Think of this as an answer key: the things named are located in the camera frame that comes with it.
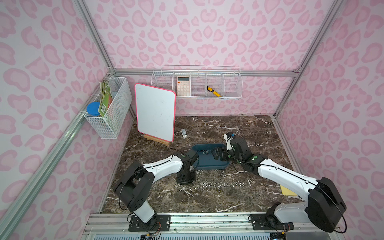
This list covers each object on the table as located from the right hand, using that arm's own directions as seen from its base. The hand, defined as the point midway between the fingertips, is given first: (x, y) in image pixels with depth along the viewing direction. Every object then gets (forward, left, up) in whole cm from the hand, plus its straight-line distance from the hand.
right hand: (216, 150), depth 83 cm
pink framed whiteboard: (+42, +45, -12) cm, 63 cm away
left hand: (-12, +13, -13) cm, 22 cm away
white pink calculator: (+38, +20, +16) cm, 45 cm away
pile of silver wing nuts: (+7, +6, -13) cm, 16 cm away
